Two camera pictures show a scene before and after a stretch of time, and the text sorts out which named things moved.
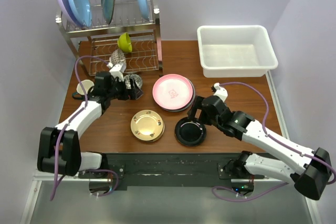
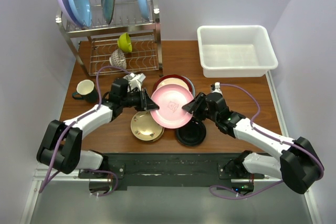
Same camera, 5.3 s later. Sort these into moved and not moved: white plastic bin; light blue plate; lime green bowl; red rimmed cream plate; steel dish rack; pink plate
Moved: pink plate; red rimmed cream plate
Not moved: light blue plate; white plastic bin; lime green bowl; steel dish rack
